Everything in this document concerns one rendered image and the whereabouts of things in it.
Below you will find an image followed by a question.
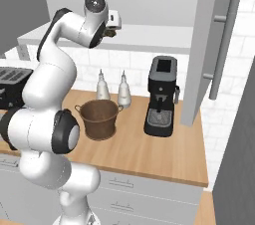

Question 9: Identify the brown woven basket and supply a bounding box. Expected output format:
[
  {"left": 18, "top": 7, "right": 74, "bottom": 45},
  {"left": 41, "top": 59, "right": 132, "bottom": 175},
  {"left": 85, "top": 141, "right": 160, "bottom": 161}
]
[{"left": 74, "top": 99, "right": 125, "bottom": 141}]

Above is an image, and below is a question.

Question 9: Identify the brown bread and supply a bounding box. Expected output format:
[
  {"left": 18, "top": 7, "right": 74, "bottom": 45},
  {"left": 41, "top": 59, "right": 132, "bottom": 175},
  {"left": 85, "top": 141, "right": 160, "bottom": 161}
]
[{"left": 104, "top": 28, "right": 118, "bottom": 38}]

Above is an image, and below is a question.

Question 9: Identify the tall grey cabinet side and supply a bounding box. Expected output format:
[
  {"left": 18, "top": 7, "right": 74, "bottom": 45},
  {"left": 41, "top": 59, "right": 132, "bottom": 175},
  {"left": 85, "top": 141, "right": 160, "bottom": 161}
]
[{"left": 212, "top": 65, "right": 255, "bottom": 225}]

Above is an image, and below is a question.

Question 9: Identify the white bottle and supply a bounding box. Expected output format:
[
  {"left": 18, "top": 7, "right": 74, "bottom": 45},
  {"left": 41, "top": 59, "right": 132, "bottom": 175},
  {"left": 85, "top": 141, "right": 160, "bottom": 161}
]
[
  {"left": 96, "top": 69, "right": 112, "bottom": 102},
  {"left": 118, "top": 70, "right": 132, "bottom": 110}
]

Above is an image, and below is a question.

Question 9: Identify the black coffee machine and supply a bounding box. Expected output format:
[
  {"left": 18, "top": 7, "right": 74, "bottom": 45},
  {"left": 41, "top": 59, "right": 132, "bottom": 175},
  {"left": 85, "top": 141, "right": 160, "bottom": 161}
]
[{"left": 143, "top": 55, "right": 180, "bottom": 138}]

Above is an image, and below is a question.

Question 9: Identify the grey drawer front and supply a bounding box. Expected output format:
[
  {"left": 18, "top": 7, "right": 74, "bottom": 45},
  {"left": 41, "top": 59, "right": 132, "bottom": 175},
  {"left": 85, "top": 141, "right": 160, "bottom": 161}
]
[
  {"left": 98, "top": 168, "right": 204, "bottom": 205},
  {"left": 87, "top": 187, "right": 201, "bottom": 225},
  {"left": 0, "top": 153, "right": 25, "bottom": 178}
]

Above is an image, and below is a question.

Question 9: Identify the black toaster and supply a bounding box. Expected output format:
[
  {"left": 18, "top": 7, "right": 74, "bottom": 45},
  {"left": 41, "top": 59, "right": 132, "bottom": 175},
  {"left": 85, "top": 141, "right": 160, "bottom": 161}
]
[{"left": 0, "top": 67, "right": 35, "bottom": 111}]

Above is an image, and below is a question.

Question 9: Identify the grey wall cabinet body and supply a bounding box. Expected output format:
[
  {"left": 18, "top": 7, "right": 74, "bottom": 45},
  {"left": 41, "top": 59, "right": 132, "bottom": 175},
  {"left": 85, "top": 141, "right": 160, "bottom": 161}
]
[{"left": 16, "top": 0, "right": 204, "bottom": 62}]

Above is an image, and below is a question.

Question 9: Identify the grey drawer handle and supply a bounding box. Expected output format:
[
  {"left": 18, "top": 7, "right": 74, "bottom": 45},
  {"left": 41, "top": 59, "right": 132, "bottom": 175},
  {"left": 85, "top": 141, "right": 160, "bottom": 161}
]
[
  {"left": 110, "top": 201, "right": 134, "bottom": 213},
  {"left": 109, "top": 176, "right": 134, "bottom": 189},
  {"left": 0, "top": 157, "right": 20, "bottom": 168}
]

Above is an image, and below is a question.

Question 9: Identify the grey cabinet door with handle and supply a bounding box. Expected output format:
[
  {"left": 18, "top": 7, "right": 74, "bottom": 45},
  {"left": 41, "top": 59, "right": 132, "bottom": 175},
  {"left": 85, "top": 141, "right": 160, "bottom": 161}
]
[{"left": 179, "top": 0, "right": 242, "bottom": 127}]

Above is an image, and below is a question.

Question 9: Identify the grey bar cabinet handle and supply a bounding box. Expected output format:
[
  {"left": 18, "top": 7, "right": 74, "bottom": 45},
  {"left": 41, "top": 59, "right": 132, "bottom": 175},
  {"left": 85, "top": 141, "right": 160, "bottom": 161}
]
[{"left": 202, "top": 0, "right": 243, "bottom": 101}]

